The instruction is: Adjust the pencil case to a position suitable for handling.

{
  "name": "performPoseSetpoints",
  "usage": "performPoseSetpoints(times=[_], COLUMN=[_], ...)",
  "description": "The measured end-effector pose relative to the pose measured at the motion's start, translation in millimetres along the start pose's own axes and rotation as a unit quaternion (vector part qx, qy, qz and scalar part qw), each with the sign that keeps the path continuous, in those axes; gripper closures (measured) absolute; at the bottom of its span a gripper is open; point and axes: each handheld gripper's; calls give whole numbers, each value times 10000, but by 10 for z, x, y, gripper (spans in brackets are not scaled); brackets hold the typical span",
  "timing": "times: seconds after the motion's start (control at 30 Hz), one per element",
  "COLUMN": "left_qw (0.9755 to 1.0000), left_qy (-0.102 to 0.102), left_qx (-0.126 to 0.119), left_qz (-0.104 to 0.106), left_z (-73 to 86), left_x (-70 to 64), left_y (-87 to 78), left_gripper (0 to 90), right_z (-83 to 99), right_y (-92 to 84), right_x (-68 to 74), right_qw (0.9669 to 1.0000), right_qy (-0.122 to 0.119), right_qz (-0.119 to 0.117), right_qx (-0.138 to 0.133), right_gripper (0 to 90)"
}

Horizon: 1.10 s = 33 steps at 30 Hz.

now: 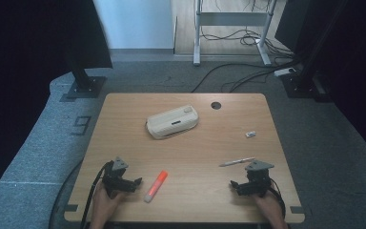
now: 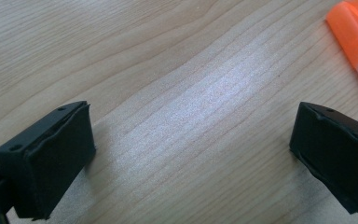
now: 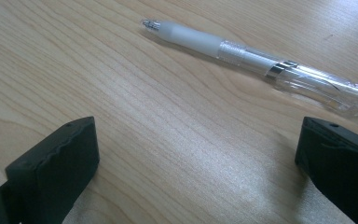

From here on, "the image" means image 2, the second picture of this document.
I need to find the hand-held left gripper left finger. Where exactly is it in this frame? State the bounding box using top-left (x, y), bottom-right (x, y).
top-left (0, 100), bottom-right (97, 221)

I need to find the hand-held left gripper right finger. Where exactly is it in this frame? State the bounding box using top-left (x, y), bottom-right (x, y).
top-left (289, 101), bottom-right (358, 222)

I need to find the orange highlighter pen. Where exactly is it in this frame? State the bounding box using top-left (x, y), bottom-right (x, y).
top-left (325, 0), bottom-right (358, 105)

